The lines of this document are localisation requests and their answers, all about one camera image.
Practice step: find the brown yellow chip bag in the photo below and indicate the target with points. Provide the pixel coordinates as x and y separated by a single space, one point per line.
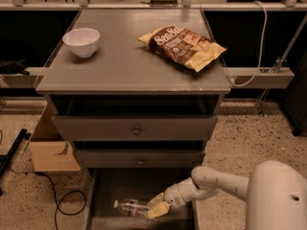
183 46

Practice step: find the clear plastic water bottle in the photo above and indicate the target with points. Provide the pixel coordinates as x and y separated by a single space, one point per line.
130 207

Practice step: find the grey top drawer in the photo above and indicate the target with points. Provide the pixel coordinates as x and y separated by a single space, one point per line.
135 128

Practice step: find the cardboard box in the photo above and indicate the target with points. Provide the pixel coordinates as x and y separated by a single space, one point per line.
50 153

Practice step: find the grey middle drawer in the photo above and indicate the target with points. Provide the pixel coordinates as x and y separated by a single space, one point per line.
139 158

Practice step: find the black cloth on rail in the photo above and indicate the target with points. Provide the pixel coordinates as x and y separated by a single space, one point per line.
11 67

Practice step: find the white ceramic bowl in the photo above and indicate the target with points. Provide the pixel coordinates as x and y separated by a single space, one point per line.
82 42

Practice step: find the black device on ledge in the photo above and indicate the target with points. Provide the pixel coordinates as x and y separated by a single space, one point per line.
163 3

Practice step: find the black bar on floor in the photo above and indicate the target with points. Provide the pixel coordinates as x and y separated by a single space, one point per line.
5 159

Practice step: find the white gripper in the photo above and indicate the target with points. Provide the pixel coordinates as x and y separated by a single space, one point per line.
173 195

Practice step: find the grey wooden drawer cabinet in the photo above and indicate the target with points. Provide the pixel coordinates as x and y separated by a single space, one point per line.
124 78

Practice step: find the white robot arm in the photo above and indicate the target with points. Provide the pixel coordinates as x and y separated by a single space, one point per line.
275 195

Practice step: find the grey open bottom drawer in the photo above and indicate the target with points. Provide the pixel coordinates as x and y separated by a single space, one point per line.
108 185

